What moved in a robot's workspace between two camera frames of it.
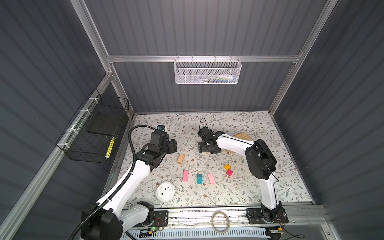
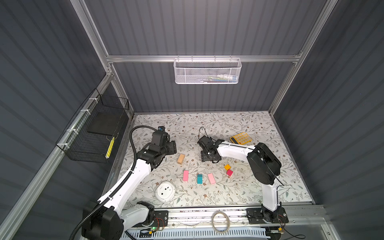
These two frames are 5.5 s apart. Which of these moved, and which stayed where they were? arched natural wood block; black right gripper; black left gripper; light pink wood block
Moved: black right gripper
Stayed: arched natural wood block; black left gripper; light pink wood block
